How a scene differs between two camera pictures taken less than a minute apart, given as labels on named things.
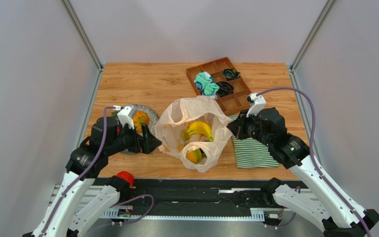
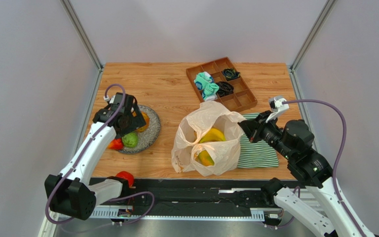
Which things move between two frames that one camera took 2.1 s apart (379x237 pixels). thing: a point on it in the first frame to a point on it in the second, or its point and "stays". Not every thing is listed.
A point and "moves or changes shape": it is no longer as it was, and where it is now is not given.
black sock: (225, 88) stays
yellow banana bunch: (196, 128) to (213, 134)
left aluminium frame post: (85, 39) stays
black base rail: (203, 199) stays
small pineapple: (140, 117) stays
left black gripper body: (130, 139) to (133, 123)
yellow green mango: (194, 156) to (204, 158)
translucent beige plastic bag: (194, 130) moves or changes shape
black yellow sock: (230, 74) stays
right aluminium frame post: (314, 31) stays
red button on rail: (127, 177) stays
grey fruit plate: (153, 120) stays
